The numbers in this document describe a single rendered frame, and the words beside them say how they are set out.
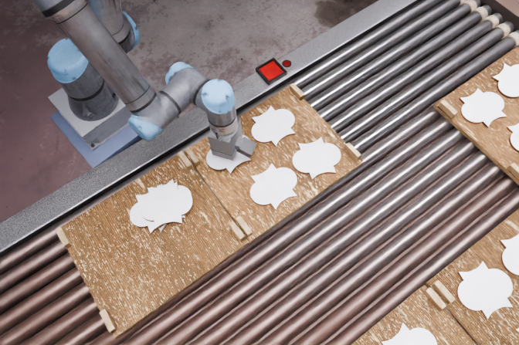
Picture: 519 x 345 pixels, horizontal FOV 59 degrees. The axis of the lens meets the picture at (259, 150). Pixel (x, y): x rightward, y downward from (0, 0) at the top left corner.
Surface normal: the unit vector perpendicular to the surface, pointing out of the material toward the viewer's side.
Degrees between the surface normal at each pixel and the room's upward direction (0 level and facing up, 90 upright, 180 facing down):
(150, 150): 0
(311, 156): 0
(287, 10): 0
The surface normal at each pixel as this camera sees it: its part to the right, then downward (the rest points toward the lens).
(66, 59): -0.12, -0.37
